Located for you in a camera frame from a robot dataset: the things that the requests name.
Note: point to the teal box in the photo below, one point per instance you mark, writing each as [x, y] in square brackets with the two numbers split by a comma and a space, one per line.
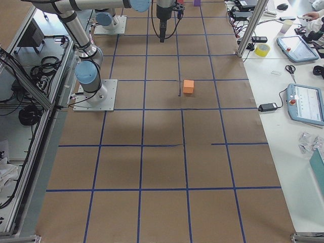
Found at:
[317, 166]

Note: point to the person hand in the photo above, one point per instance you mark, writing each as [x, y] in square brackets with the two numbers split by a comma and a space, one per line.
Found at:
[311, 16]

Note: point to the purple foam block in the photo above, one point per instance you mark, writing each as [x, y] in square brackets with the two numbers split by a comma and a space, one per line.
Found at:
[197, 3]

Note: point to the orange foam block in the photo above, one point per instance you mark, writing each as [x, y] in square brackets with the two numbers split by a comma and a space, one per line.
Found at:
[188, 86]

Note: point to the lower teach pendant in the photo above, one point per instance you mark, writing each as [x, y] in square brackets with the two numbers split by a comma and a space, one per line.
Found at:
[305, 104]

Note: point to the black power adapter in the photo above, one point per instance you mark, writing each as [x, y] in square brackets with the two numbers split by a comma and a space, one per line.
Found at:
[267, 107]

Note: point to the black scissors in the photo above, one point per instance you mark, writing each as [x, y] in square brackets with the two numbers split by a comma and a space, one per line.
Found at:
[291, 70]

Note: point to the white paper cup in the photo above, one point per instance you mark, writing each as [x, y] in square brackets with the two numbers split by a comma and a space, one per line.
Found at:
[286, 25]

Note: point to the plastic bags of screws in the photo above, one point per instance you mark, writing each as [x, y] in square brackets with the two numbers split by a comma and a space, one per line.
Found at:
[309, 143]

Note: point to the upper teach pendant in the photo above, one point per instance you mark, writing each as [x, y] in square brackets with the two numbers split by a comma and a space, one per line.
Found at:
[296, 49]

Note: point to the brown paper table cover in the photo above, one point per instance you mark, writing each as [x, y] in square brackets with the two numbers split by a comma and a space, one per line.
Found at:
[166, 166]

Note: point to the yellow tape roll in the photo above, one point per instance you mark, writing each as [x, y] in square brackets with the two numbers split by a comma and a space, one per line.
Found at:
[262, 50]

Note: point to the aluminium frame rail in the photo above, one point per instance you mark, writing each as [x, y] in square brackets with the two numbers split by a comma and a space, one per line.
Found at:
[17, 70]

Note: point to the teach pendant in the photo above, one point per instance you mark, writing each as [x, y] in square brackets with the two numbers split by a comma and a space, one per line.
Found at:
[305, 104]
[296, 49]

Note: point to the aluminium frame post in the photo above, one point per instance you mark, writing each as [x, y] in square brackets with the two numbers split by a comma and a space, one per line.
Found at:
[257, 13]

